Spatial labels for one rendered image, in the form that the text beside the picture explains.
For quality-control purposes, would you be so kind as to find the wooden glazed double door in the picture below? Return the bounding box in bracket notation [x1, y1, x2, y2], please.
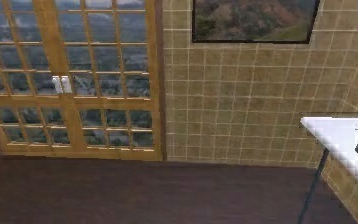
[0, 0, 168, 162]

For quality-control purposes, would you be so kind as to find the black framed landscape picture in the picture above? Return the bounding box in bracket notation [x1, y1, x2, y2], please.
[191, 0, 321, 45]

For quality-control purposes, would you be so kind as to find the white table with black legs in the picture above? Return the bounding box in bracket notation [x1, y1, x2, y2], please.
[297, 116, 358, 224]

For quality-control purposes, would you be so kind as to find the white door handle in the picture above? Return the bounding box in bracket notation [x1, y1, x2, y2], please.
[51, 75, 73, 95]

